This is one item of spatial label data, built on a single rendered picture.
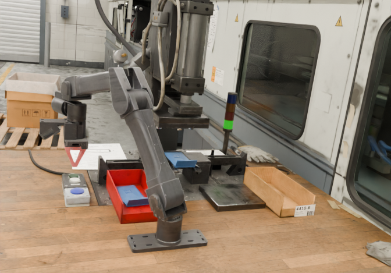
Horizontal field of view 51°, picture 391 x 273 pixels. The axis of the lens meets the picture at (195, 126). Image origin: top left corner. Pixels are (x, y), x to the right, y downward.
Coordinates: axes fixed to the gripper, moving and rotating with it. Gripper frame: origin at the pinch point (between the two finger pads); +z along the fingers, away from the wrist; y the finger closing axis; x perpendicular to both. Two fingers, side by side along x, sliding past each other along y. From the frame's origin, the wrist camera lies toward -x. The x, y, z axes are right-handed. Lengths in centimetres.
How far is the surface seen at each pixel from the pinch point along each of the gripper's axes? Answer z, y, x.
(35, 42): 46, -919, -21
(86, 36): 23, -920, 92
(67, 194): 4.5, 12.2, -2.8
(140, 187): 7.1, 3.5, 20.9
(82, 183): 4.5, 5.0, 2.1
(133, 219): 6.3, 26.3, 13.9
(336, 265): 8, 54, 60
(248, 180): 4, 8, 59
